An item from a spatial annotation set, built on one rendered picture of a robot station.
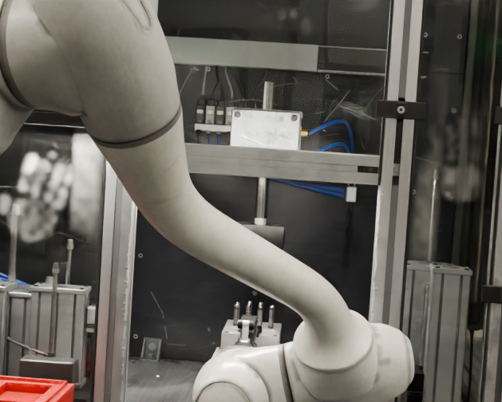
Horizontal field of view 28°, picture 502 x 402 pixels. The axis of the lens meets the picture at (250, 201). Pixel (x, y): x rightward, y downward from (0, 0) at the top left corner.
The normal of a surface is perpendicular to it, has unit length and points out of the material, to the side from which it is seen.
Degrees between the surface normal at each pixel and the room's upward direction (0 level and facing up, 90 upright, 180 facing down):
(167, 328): 90
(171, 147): 110
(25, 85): 135
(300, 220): 90
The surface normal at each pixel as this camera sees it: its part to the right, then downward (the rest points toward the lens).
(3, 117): 0.81, 0.35
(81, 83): -0.40, 0.66
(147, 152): 0.32, 0.73
